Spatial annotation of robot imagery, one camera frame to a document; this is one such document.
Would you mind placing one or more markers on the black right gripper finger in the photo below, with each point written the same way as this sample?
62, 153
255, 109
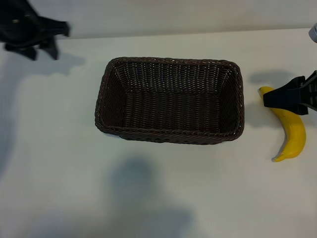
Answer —
284, 99
297, 81

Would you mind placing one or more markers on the dark brown woven basket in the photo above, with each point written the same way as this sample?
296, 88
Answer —
171, 109

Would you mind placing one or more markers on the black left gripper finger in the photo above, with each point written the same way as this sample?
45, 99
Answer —
55, 28
52, 48

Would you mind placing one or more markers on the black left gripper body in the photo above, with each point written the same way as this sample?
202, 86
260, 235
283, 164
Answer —
19, 27

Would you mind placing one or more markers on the yellow banana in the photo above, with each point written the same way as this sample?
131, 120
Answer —
294, 134

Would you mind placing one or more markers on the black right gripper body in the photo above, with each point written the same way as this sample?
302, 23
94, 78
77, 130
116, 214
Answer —
312, 91

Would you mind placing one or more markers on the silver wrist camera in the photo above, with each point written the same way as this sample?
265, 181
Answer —
314, 32

